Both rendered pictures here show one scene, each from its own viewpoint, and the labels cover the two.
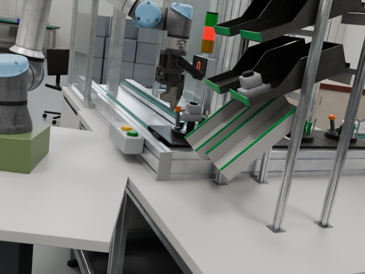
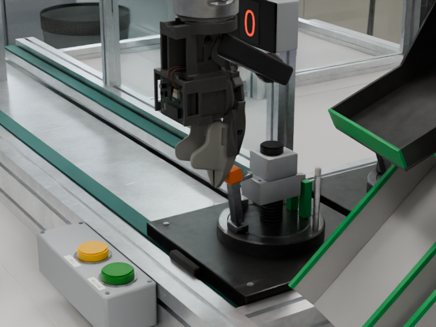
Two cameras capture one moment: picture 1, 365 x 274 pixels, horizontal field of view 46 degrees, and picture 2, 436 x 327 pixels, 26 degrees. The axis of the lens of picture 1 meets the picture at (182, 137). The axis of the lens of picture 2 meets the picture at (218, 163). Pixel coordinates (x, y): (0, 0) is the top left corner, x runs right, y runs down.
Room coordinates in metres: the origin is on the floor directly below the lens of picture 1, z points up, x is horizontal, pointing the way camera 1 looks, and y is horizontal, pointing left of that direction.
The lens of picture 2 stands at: (0.44, 0.16, 1.50)
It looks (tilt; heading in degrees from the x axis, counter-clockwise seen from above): 21 degrees down; 354
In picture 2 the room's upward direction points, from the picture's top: straight up
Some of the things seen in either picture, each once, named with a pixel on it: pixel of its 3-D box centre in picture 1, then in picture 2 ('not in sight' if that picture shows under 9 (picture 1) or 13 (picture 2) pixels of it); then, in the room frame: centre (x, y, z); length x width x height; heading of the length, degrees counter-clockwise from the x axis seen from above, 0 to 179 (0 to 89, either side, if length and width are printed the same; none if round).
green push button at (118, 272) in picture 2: (132, 134); (117, 276); (1.46, 0.18, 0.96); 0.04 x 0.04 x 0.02
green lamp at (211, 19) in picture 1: (211, 20); not in sight; (1.76, -0.05, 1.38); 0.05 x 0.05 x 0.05
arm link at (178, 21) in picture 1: (179, 20); not in sight; (1.49, 0.07, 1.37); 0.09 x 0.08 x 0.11; 93
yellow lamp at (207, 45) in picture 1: (207, 45); not in sight; (1.76, -0.05, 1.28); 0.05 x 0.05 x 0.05
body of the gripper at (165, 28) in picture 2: (171, 68); (200, 68); (1.49, 0.07, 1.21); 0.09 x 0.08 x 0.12; 116
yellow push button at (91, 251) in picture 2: (126, 128); (93, 254); (1.52, 0.21, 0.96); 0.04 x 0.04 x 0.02
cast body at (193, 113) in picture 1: (195, 111); (278, 168); (1.54, -0.03, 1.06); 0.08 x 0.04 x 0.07; 116
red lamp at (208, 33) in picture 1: (209, 33); not in sight; (1.76, -0.05, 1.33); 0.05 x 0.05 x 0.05
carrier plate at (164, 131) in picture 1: (188, 137); (270, 240); (1.54, -0.02, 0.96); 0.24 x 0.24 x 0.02; 26
